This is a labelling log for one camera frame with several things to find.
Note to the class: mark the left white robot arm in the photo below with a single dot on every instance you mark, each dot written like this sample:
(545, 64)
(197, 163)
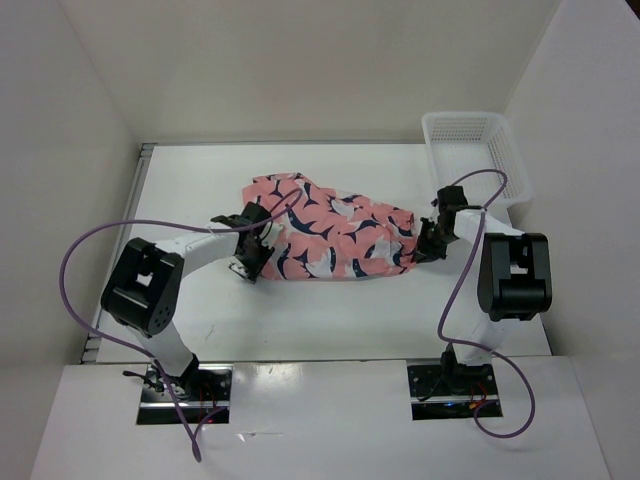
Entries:
(143, 289)

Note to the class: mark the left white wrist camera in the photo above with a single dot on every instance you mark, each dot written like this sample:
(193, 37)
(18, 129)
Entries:
(272, 233)

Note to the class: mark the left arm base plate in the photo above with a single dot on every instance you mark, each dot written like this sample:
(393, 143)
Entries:
(209, 402)

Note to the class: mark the white plastic mesh basket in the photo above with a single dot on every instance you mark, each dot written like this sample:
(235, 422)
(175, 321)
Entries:
(458, 143)

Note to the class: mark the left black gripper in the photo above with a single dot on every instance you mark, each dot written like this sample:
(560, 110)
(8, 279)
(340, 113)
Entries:
(251, 272)

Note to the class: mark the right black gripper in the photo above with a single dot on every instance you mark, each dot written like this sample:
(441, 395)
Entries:
(425, 251)

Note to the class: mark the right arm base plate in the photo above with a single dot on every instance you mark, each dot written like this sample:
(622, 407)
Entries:
(432, 397)

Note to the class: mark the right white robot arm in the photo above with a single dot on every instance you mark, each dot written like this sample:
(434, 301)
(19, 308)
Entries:
(513, 281)

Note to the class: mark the pink shark print shorts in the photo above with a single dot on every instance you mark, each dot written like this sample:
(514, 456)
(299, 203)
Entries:
(331, 234)

